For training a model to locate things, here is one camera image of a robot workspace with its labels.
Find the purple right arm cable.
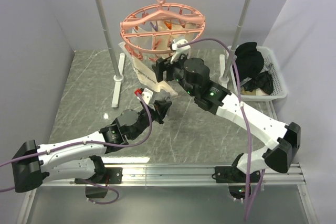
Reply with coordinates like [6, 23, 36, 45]
[175, 37, 266, 222]

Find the white plastic laundry basket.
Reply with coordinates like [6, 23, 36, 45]
[234, 42, 287, 101]

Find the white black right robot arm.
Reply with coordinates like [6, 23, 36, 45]
[152, 55, 301, 182]

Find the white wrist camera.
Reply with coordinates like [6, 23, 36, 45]
[134, 88, 156, 105]
[170, 39, 191, 63]

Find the black underwear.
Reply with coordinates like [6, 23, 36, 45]
[235, 42, 264, 81]

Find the clothes pile in basket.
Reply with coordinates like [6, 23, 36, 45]
[240, 63, 275, 95]

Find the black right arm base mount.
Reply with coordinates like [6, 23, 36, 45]
[211, 153, 266, 201]

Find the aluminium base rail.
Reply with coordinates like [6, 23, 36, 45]
[41, 163, 307, 188]

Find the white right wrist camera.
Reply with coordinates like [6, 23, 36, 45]
[170, 39, 191, 63]

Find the pink round clip hanger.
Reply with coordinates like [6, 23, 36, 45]
[120, 0, 206, 61]

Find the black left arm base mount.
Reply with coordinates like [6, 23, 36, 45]
[75, 156, 122, 205]

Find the beige underwear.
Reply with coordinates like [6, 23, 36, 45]
[150, 19, 202, 57]

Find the grey white underwear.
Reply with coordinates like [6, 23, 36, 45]
[119, 35, 177, 97]

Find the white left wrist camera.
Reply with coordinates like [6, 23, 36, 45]
[134, 88, 156, 105]

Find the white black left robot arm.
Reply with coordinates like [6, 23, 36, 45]
[11, 99, 172, 193]

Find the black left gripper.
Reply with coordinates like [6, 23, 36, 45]
[131, 100, 173, 140]

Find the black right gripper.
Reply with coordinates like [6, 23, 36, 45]
[152, 52, 197, 97]

